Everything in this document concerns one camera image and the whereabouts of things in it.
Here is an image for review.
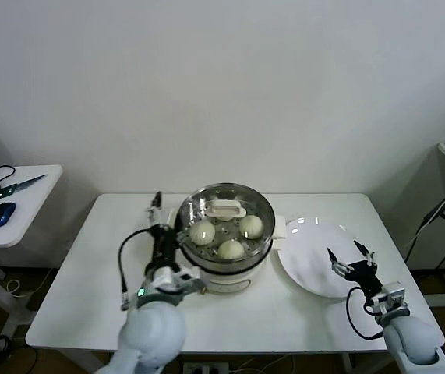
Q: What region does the black cable with adapter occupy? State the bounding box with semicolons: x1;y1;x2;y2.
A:
405;196;445;270

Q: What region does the white floor cable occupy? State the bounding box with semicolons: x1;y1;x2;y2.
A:
5;278;24;299

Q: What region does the stainless steel steamer basket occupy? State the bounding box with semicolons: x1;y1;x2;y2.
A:
166;182;288;273

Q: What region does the white round plate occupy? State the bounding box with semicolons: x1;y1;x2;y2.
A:
274;216;371;299

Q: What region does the white side table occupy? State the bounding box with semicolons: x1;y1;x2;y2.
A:
0;164;63;312

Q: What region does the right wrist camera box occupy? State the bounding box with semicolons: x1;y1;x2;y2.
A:
366;280;410;324

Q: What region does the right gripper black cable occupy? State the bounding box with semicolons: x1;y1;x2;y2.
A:
345;286;385;340

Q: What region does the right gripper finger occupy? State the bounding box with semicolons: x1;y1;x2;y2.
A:
352;239;379;269
326;246;351;276

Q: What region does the blue computer mouse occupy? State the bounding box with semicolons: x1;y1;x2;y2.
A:
0;201;16;228

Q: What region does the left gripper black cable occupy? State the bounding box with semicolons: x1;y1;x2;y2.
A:
117;228;157;312

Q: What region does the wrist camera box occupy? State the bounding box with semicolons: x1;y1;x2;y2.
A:
154;263;203;294
366;280;410;324

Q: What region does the glass lid with white handle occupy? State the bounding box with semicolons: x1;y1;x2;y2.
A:
175;182;277;272

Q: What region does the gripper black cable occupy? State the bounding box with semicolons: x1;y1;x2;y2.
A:
345;286;385;340
117;228;157;312

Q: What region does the white electric cooker base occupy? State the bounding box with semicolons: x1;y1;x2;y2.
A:
178;233;285;295

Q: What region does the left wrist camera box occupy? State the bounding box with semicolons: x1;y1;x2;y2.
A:
154;263;203;294

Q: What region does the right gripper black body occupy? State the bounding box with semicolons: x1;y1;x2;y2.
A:
344;260;384;301

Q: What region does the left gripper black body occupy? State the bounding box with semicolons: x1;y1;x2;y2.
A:
146;224;179;272

